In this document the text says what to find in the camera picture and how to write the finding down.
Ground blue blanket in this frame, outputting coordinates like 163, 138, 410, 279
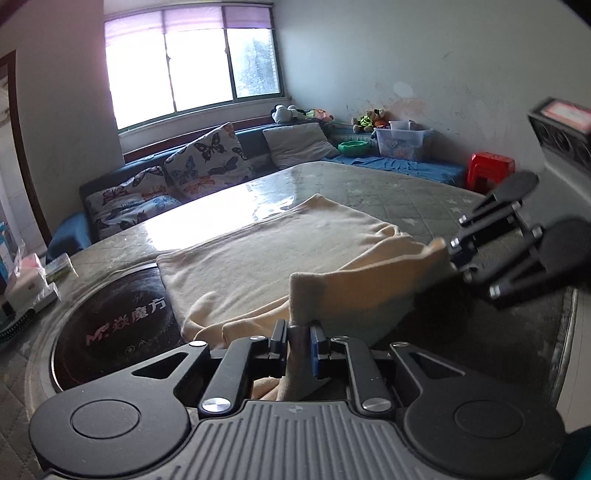
322, 151, 466, 186

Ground brown plush toys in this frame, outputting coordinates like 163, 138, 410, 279
351, 108, 389, 134

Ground black and white plush toy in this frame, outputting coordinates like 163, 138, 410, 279
270, 104, 302, 124

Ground blue box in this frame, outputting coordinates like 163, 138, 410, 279
0, 222, 17, 283

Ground clear plastic storage box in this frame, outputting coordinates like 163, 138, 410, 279
372, 126, 435, 162

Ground grey pillow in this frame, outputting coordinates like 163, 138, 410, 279
262, 122, 341, 170

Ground white tissue pack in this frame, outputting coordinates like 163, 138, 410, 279
4, 253, 62, 311

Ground large butterfly print pillow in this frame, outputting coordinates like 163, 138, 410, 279
163, 122, 257, 200

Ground red plastic stool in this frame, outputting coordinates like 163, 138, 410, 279
466, 152, 516, 193

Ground window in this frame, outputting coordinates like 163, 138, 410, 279
103, 6, 288, 134

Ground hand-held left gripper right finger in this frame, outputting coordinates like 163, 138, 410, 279
309, 323, 459, 412

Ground black round induction cooktop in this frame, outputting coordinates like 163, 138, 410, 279
50, 264, 186, 394

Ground flat butterfly print pillow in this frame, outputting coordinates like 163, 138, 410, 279
83, 165, 184, 241

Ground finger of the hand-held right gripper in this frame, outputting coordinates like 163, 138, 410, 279
457, 191, 525, 234
445, 226, 555, 311

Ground purple window blind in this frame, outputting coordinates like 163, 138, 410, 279
103, 6, 274, 48

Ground green and white box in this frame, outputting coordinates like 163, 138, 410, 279
43, 255, 79, 283

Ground black cable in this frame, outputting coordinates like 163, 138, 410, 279
0, 308, 38, 343

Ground blue sofa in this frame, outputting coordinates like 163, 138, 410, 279
46, 121, 467, 260

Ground cream cloth garment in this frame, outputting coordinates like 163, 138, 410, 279
156, 193, 452, 402

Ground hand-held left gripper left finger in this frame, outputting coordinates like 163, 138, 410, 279
131, 318, 290, 417

